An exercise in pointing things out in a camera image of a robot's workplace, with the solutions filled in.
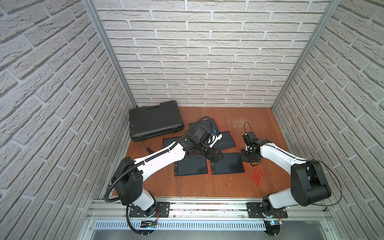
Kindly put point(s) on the writing tablet red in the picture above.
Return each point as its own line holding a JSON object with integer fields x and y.
{"x": 209, "y": 125}
{"x": 169, "y": 141}

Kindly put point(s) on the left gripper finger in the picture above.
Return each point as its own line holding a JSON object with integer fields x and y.
{"x": 217, "y": 156}
{"x": 211, "y": 155}

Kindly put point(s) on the left writing tablet red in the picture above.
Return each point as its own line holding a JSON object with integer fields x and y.
{"x": 169, "y": 141}

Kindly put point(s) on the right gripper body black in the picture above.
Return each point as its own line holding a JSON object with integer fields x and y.
{"x": 248, "y": 151}

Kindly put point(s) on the far writing tablet red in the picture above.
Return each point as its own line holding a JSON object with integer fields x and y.
{"x": 209, "y": 125}

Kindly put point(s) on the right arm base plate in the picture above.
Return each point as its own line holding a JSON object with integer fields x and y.
{"x": 255, "y": 210}

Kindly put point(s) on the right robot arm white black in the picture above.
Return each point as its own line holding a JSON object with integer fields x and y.
{"x": 308, "y": 186}

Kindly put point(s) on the black plastic tool case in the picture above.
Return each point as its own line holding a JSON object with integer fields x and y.
{"x": 154, "y": 121}

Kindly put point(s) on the black screwdriver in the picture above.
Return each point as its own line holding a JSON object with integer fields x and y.
{"x": 147, "y": 149}

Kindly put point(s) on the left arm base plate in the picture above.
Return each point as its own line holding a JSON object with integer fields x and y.
{"x": 161, "y": 209}

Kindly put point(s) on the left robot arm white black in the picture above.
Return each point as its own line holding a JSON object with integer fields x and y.
{"x": 127, "y": 182}

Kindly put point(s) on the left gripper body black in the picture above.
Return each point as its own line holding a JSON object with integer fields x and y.
{"x": 210, "y": 153}

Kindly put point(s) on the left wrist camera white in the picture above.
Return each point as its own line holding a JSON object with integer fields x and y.
{"x": 214, "y": 137}

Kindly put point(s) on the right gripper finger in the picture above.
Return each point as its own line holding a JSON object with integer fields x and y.
{"x": 255, "y": 160}
{"x": 247, "y": 158}

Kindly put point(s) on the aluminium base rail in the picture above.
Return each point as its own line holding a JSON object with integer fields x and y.
{"x": 208, "y": 215}

